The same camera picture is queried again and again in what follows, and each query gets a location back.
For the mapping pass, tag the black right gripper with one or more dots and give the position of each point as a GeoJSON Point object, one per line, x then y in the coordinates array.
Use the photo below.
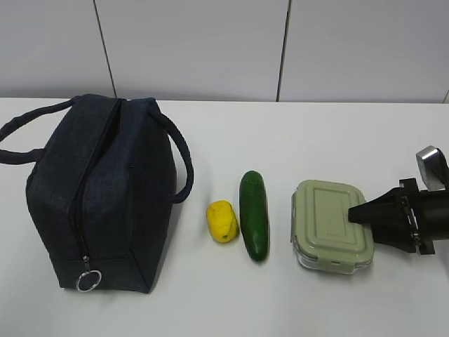
{"type": "Point", "coordinates": [422, 215]}

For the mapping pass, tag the green cucumber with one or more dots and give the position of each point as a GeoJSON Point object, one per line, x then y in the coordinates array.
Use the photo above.
{"type": "Point", "coordinates": [253, 213]}

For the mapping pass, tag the yellow lemon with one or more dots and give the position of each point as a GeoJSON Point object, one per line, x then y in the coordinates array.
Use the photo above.
{"type": "Point", "coordinates": [222, 223]}

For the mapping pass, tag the glass container green lid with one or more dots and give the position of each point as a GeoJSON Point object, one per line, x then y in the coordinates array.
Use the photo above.
{"type": "Point", "coordinates": [322, 237]}

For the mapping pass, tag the navy blue lunch bag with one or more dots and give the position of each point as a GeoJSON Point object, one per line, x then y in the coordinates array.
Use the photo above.
{"type": "Point", "coordinates": [102, 189]}

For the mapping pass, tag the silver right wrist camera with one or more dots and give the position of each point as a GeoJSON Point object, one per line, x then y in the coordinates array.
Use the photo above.
{"type": "Point", "coordinates": [433, 168]}

